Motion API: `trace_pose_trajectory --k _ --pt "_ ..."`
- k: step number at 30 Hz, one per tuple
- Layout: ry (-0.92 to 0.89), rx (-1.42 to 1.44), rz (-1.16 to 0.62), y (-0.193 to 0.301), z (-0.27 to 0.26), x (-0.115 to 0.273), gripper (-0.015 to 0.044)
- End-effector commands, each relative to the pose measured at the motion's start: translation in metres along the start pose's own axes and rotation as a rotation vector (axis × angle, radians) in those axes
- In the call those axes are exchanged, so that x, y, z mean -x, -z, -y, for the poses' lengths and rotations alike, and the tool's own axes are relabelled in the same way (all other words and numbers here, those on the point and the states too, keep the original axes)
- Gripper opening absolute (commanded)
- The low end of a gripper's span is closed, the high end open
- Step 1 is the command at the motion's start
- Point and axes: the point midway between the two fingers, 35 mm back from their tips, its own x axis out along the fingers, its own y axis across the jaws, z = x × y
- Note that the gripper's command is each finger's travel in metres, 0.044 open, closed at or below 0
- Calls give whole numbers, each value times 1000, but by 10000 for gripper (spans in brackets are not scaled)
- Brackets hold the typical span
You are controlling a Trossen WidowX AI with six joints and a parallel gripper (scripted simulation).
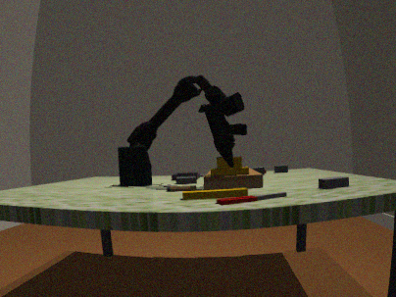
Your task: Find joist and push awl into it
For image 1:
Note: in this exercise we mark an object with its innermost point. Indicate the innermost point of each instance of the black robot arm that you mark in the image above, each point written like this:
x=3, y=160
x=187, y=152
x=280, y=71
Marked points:
x=220, y=105

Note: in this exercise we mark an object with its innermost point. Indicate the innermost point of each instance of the red-handled awl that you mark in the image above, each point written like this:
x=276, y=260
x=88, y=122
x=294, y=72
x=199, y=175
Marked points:
x=237, y=200

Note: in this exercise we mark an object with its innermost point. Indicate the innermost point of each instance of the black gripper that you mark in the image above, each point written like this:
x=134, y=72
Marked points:
x=223, y=140

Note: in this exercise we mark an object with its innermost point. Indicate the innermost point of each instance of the yellow flat bar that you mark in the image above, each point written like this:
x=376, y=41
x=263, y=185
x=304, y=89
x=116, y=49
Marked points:
x=214, y=194

